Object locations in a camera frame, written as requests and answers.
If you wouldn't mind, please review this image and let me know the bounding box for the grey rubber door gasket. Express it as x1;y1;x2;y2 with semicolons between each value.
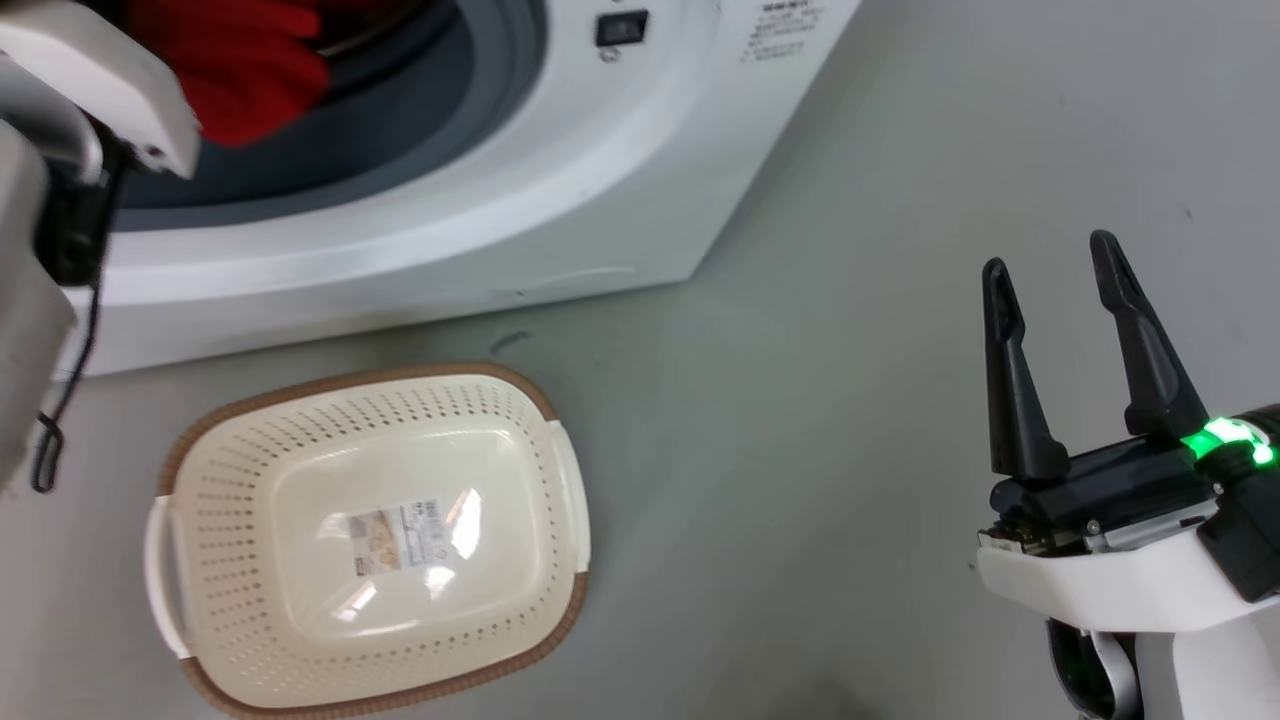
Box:
108;0;550;234

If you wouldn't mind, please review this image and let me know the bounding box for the red garment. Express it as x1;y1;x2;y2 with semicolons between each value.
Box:
125;0;421;150

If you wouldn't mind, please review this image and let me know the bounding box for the cream perforated laundry basket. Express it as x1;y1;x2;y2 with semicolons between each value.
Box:
143;362;593;720

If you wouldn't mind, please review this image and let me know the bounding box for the thin black cable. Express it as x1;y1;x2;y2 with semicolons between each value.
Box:
29;150;133;496

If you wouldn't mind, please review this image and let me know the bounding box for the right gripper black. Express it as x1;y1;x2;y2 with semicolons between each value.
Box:
981;229;1280;554

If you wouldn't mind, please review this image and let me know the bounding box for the white front-load washing machine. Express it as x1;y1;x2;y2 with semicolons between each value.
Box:
58;0;863;378

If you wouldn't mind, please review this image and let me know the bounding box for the paper sticker in basket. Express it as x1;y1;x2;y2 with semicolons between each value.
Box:
346;497;449;575

